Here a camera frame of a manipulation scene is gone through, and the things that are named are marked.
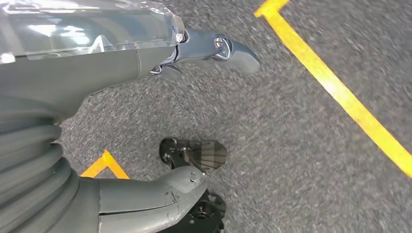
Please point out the black robot foot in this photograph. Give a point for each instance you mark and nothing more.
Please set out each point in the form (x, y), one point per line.
(206, 154)

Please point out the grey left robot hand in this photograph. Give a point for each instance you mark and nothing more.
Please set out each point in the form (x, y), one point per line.
(80, 64)

